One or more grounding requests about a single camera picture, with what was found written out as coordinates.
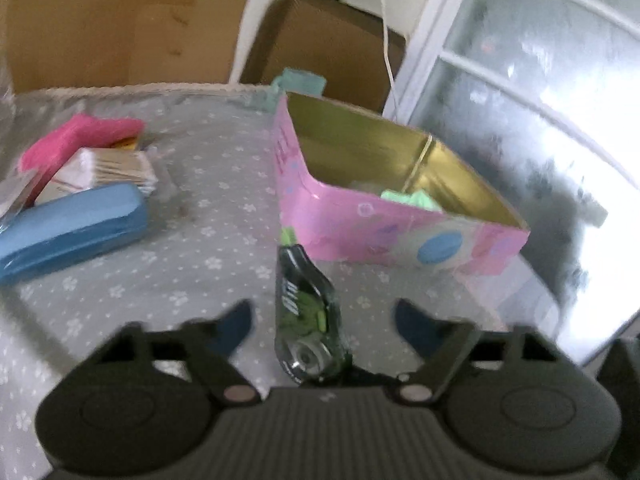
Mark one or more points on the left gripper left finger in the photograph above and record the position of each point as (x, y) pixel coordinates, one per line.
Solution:
(209, 346)

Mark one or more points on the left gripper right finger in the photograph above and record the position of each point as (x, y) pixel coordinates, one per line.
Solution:
(443, 346)

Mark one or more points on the green correction tape dispenser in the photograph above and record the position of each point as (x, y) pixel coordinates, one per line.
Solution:
(309, 342)

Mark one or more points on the grey floral tablecloth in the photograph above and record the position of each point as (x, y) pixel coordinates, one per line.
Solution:
(211, 241)

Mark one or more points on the pink gold-lined tin box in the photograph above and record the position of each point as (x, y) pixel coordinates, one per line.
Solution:
(356, 187)

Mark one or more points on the cotton swab pack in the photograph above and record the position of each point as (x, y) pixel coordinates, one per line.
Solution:
(125, 166)

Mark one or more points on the yellow label card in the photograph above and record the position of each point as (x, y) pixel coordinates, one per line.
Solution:
(130, 144)

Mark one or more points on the pink fuzzy sock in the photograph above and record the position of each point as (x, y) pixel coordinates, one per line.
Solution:
(50, 153)

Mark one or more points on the teal cloth roll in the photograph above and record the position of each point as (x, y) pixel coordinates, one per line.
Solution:
(290, 80)

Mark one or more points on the white framed glass door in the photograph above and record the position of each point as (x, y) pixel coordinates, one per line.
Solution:
(541, 97)

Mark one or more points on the brown chair back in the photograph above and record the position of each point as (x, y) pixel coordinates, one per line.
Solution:
(327, 38)

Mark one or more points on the cardboard panel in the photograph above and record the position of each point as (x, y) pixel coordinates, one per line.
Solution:
(109, 43)

